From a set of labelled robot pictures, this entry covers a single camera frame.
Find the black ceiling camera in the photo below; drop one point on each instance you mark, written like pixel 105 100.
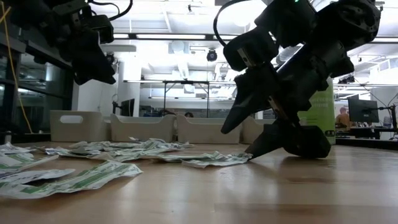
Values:
pixel 212 55
pixel 346 80

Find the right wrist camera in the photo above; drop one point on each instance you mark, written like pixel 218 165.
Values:
pixel 289 18

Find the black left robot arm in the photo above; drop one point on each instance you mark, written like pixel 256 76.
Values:
pixel 28 18

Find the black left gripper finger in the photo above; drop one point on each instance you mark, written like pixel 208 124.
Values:
pixel 93 68

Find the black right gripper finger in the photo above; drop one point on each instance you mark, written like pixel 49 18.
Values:
pixel 273 140
pixel 248 93

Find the black background table frame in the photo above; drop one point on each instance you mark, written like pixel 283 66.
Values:
pixel 186 82

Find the person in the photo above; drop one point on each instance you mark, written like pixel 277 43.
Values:
pixel 166 112
pixel 188 114
pixel 343 117

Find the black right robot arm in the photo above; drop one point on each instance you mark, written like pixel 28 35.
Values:
pixel 348 21

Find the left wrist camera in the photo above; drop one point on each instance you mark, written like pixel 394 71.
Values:
pixel 99 28

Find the white plastic bin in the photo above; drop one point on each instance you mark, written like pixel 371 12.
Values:
pixel 141 130
pixel 252 129
pixel 90 129
pixel 202 130

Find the black computer monitor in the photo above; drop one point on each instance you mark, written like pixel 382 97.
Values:
pixel 363 110
pixel 128 107

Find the long ceiling light bar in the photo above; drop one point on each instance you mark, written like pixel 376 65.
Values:
pixel 171 36

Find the green wipes canister white lid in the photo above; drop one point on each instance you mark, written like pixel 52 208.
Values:
pixel 323 118

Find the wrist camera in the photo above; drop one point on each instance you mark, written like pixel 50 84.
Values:
pixel 289 18
pixel 99 28

